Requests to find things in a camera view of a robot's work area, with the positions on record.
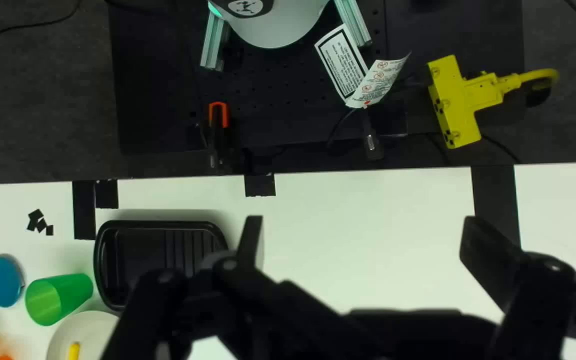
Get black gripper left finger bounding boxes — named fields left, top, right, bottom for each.
left=101, top=214, right=350, bottom=360

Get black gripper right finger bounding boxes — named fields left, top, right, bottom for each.
left=458, top=214, right=576, bottom=360

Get beige round plate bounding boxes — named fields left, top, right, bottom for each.
left=45, top=307, right=122, bottom=360

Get green plastic cup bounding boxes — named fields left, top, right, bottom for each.
left=24, top=272, right=96, bottom=328

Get blue plastic cup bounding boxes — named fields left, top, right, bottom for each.
left=0, top=253, right=29, bottom=310

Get black ribbed tray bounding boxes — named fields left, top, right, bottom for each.
left=93, top=217, right=235, bottom=315

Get wide black tape strip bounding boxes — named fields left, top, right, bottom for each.
left=470, top=161, right=523, bottom=250

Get short black tape strip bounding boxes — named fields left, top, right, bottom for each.
left=243, top=167, right=279, bottom=198

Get L-shaped black tape strip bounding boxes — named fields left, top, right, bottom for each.
left=72, top=177, right=120, bottom=242

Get small black tape pieces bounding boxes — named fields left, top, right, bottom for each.
left=24, top=206, right=57, bottom=237

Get yellow clamp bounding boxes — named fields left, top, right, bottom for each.
left=426, top=54, right=562, bottom=150

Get white printed label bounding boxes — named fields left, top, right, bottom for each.
left=313, top=22, right=370, bottom=103

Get white paper packet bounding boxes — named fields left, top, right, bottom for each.
left=345, top=54, right=412, bottom=111

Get red-handled black clamp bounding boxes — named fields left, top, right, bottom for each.
left=204, top=100, right=232, bottom=171

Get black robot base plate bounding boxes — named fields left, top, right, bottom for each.
left=107, top=0, right=527, bottom=156

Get teal mounting rail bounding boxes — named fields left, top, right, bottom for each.
left=332, top=0, right=374, bottom=48
left=198, top=12, right=230, bottom=72

